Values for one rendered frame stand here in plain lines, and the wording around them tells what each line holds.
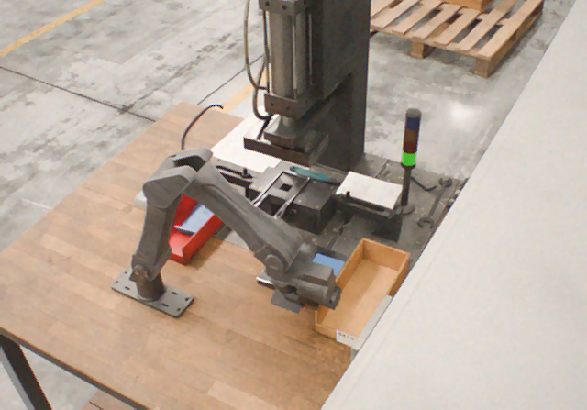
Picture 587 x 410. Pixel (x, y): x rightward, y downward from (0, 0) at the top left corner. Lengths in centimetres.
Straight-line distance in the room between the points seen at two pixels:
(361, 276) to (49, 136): 266
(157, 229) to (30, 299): 44
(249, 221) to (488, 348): 80
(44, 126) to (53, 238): 227
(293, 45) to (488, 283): 97
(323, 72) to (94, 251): 72
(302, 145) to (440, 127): 224
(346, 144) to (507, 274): 132
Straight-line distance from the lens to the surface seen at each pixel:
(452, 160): 345
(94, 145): 371
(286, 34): 138
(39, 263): 171
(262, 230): 119
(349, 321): 145
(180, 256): 158
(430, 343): 44
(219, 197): 118
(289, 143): 149
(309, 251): 157
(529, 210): 55
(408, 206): 173
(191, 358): 142
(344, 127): 175
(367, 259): 157
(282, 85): 144
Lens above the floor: 203
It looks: 39 degrees down
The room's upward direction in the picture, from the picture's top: 2 degrees counter-clockwise
